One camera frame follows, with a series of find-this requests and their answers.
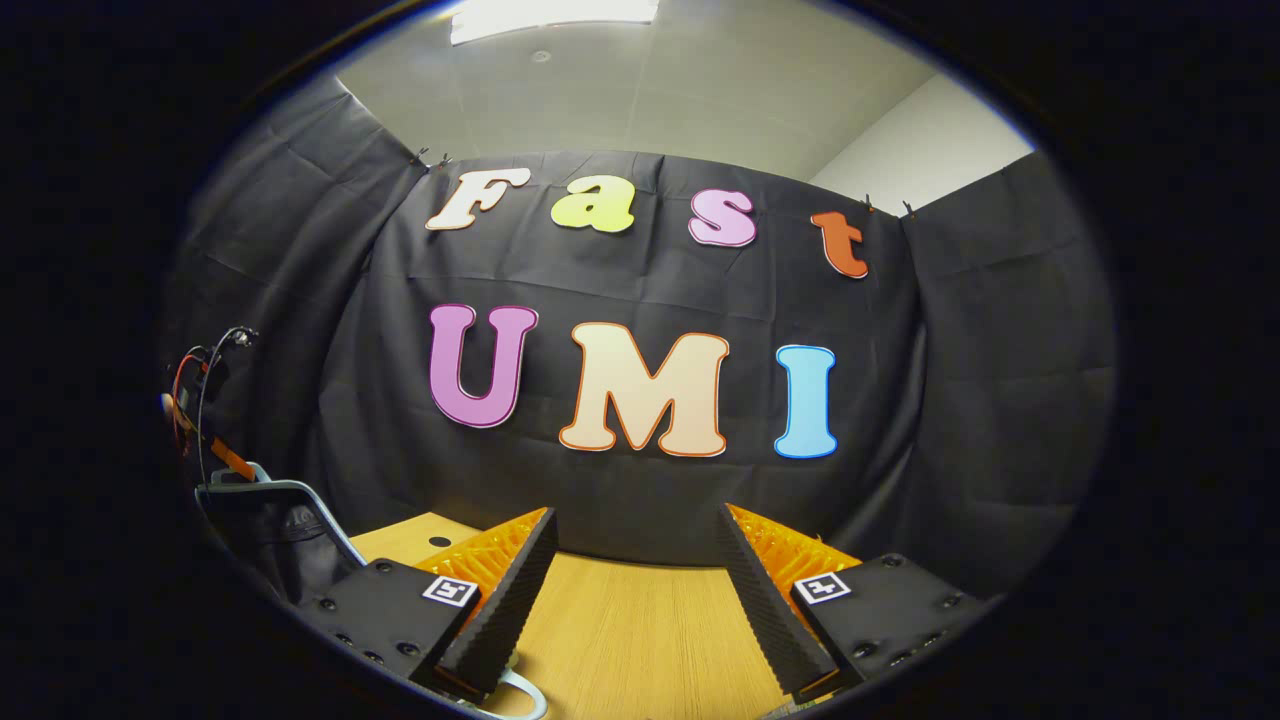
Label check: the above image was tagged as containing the ceiling light panel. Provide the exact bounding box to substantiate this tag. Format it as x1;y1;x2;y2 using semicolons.
450;0;661;46

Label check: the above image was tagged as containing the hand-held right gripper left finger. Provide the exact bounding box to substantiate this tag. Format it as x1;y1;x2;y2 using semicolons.
296;506;561;701

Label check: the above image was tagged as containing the black backdrop cloth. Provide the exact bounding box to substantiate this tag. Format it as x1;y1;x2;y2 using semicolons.
160;75;1119;601

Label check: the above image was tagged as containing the thin black cable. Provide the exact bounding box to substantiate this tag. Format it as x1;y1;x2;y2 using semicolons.
194;325;259;483

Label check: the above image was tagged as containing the thin red cable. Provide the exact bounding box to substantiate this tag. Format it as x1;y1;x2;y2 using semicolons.
171;352;207;457

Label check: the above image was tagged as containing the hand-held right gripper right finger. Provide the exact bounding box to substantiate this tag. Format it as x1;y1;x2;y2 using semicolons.
712;501;993;703

